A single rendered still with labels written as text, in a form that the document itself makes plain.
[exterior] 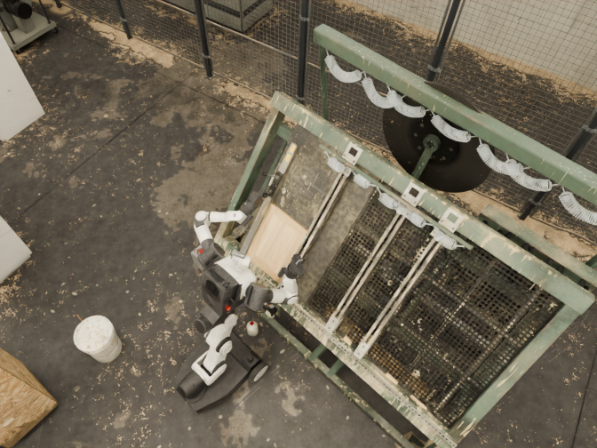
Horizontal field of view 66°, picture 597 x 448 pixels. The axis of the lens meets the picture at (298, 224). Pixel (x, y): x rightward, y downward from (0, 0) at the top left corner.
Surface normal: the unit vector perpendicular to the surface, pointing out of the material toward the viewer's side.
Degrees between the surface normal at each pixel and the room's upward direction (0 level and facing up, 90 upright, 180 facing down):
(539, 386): 0
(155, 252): 0
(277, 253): 54
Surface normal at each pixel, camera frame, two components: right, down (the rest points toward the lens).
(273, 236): -0.53, 0.15
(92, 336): 0.04, -0.56
